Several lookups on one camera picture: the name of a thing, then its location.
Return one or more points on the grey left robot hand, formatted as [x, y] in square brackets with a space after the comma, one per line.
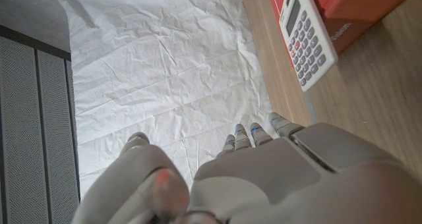
[280, 178]

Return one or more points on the white calculator grey keys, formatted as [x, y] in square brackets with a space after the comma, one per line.
[308, 43]

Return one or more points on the white wrinkled backdrop cloth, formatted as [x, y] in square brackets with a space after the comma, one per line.
[165, 69]

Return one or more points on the red hardcover book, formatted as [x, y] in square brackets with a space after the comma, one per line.
[346, 6]

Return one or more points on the perforated wall panel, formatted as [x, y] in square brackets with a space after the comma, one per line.
[33, 135]

